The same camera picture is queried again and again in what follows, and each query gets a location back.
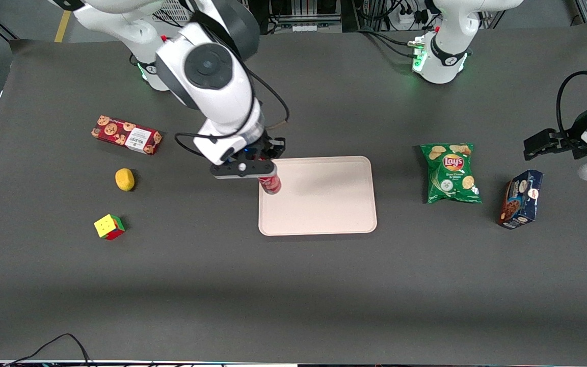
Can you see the background equipment rack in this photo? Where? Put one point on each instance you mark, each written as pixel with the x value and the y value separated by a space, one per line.
pixel 298 15

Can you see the green Lay's chips bag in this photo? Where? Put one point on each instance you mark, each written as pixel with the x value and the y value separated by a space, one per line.
pixel 451 176

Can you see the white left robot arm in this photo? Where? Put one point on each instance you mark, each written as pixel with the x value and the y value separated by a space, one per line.
pixel 444 56

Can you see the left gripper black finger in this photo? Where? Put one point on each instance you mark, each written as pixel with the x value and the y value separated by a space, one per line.
pixel 535 143
pixel 557 141

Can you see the red soda can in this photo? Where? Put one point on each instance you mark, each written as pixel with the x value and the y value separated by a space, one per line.
pixel 271 186

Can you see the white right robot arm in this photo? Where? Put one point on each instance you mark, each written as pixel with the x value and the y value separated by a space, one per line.
pixel 207 66

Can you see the rubik's cube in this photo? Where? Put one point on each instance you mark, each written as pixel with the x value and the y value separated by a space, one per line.
pixel 106 225

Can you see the white power strip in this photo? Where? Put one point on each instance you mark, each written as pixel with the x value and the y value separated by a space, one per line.
pixel 411 18

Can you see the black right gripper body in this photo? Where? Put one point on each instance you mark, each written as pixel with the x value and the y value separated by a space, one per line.
pixel 269 148

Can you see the yellow lemon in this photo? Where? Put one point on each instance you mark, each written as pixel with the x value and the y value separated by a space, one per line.
pixel 125 179

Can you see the red Walkers cookie box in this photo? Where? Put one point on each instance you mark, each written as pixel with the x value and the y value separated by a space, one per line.
pixel 125 135

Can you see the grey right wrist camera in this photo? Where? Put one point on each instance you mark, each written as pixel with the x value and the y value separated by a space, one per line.
pixel 242 169

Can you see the blue chocolate cookie box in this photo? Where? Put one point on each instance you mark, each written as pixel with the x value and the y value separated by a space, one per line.
pixel 520 199

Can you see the beige plastic tray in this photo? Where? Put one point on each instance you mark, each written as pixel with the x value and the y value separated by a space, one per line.
pixel 324 204

